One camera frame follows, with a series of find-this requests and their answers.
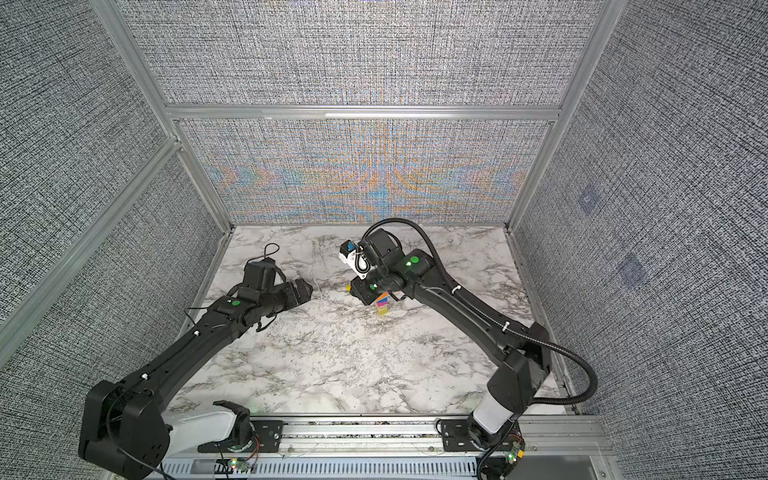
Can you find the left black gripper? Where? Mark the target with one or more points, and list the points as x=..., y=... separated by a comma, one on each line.
x=295, y=299

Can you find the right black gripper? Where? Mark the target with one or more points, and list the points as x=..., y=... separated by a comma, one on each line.
x=359, y=288

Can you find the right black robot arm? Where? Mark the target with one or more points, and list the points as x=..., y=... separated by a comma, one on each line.
x=516, y=350

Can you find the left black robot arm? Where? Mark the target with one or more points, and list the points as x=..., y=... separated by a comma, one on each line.
x=123, y=428

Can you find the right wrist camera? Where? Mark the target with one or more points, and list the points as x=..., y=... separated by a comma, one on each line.
x=352, y=255

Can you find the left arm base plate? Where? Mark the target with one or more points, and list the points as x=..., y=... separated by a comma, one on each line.
x=262, y=436

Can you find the aluminium front rail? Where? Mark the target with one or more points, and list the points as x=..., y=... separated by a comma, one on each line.
x=394, y=447

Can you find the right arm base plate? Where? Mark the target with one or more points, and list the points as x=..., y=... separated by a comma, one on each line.
x=465, y=435

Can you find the aluminium enclosure frame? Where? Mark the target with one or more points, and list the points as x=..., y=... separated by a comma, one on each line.
x=76, y=127

